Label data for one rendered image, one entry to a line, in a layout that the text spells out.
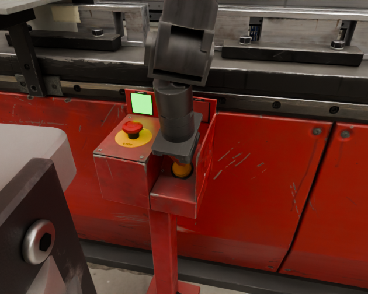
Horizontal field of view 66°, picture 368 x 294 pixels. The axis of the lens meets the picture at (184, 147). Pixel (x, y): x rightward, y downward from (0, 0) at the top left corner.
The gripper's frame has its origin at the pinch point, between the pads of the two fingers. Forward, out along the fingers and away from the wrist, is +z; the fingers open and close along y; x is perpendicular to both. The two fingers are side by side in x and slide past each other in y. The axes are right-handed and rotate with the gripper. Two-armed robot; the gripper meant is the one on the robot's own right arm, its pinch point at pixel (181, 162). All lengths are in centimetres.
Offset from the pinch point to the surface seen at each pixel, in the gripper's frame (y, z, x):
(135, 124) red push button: 2.1, -6.5, 9.3
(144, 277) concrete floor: -6, 75, 19
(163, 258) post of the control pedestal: -10.0, 30.3, 4.2
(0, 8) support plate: 8.0, -24.2, 33.5
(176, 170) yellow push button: -1.1, 1.7, 0.8
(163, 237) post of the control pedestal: -7.6, 21.6, 3.8
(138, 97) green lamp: 10.4, -5.8, 12.2
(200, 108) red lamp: 10.3, -5.2, -1.3
